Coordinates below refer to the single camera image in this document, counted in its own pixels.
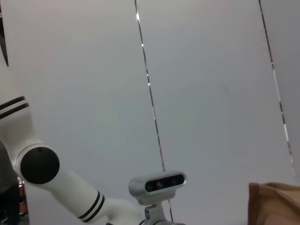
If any khaki fabric food bag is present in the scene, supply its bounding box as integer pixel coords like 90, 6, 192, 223
248, 181, 300, 225

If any person in dark shirt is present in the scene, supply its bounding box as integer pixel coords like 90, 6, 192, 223
0, 140, 21, 225

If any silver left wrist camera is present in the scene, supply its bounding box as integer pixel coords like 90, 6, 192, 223
128, 170, 188, 207

